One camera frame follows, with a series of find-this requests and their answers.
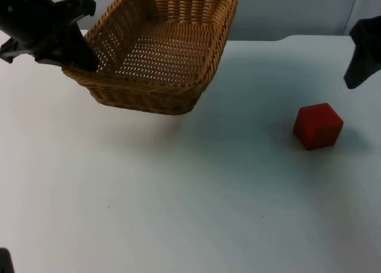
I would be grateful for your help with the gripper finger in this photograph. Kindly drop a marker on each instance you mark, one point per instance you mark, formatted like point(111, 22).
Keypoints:
point(49, 61)
point(361, 67)
point(80, 50)

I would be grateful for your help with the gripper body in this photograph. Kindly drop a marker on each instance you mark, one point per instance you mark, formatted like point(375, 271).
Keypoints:
point(44, 29)
point(367, 32)

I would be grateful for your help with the pale brown wicker basket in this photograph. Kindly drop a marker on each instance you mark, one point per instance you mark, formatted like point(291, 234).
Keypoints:
point(160, 67)

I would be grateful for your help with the red cube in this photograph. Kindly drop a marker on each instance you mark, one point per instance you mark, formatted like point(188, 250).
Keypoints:
point(317, 127)

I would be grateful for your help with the black block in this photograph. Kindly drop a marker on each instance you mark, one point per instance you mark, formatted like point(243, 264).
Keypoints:
point(5, 261)

